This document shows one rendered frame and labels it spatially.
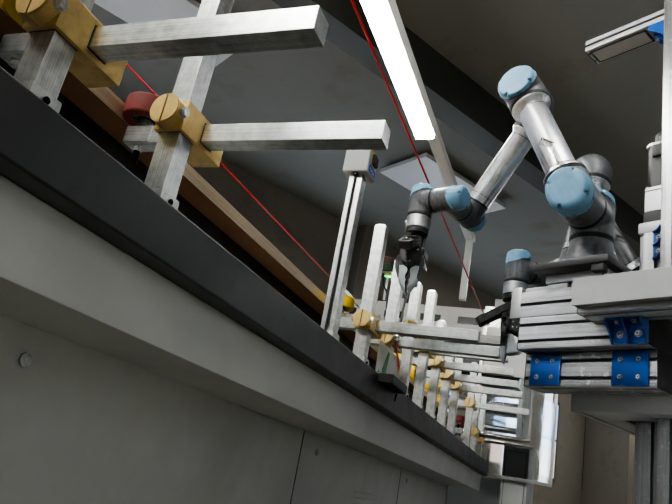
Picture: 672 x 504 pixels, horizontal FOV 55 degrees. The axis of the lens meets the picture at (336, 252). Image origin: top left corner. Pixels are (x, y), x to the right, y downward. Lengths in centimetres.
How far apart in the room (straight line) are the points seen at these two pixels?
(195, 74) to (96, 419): 61
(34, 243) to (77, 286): 9
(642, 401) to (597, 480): 962
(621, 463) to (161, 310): 1051
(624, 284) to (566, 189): 32
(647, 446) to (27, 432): 145
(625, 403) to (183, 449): 108
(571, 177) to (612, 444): 972
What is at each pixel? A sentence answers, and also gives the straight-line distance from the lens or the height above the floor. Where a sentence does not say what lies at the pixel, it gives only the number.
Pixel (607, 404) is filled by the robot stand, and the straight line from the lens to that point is 184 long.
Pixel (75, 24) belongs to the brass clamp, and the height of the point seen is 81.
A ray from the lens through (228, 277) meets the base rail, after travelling 107.
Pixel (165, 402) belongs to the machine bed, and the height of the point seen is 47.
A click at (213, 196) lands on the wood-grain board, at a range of 136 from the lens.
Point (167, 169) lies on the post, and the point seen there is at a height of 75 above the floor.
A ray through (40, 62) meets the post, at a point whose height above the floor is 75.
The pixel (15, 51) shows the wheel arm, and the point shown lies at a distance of 93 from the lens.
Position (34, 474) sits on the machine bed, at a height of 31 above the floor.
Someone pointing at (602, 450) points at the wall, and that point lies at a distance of 1142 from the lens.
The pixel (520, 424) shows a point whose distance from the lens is 452.
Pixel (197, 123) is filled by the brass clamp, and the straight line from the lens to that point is 102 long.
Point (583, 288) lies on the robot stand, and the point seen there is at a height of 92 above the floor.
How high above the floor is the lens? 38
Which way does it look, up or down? 20 degrees up
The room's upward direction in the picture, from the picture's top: 11 degrees clockwise
